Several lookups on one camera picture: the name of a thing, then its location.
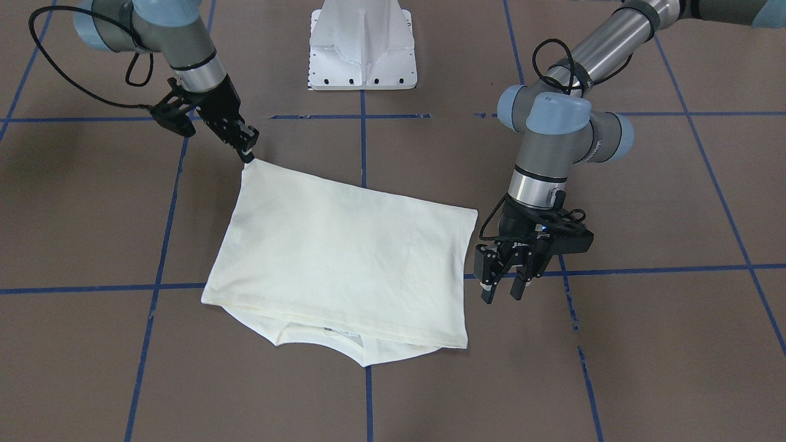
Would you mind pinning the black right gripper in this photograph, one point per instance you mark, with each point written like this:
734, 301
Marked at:
219, 107

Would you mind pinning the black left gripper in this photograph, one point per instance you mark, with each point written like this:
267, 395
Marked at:
511, 228

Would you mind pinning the cream long-sleeve printed shirt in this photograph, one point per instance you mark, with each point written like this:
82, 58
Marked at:
378, 277

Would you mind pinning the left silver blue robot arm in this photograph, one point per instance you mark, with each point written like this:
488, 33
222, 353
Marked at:
560, 128

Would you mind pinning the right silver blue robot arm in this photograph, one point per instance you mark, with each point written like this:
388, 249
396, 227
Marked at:
200, 81

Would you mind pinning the white camera pole base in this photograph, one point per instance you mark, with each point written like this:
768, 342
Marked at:
361, 45

